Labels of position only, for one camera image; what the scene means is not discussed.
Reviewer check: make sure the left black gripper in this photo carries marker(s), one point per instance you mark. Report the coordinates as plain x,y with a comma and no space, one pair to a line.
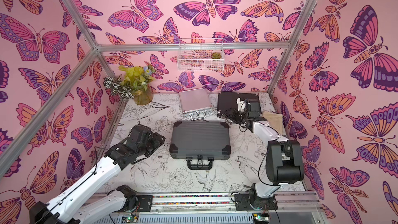
158,140

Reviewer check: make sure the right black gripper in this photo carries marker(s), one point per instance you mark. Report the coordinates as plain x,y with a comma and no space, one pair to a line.
236,117

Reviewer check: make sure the black aluminium poker case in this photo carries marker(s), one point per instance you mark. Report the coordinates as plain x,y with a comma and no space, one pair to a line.
227,100

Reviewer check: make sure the small silver poker case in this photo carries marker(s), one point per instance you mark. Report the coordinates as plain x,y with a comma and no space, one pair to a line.
195,104

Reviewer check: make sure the large black poker case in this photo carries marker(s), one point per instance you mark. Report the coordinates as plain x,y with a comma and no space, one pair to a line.
200,143

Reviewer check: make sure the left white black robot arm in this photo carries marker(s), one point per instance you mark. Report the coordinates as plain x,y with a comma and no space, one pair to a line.
70,206

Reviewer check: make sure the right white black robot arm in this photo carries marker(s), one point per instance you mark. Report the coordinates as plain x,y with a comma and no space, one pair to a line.
282,162

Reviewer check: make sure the cream work glove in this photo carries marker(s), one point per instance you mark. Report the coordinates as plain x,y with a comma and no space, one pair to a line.
275,120

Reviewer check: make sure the yellow glass vase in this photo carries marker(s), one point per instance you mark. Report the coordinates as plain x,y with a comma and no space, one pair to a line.
143,97

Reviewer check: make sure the green artificial plant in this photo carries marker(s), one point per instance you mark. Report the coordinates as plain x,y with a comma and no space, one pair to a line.
138,77

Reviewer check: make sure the small green succulent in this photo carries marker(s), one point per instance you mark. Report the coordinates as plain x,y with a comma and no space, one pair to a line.
216,55

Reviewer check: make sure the striped leaf plant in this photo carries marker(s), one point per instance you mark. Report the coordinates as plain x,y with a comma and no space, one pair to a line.
116,86

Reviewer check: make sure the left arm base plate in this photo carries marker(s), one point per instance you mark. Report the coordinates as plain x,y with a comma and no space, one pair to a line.
144,202

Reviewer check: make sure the white wire basket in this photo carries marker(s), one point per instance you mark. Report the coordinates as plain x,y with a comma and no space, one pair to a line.
195,54

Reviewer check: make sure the aluminium front rail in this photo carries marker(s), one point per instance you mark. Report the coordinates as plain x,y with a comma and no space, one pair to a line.
218,208

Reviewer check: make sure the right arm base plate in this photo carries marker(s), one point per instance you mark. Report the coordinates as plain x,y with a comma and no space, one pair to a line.
249,201

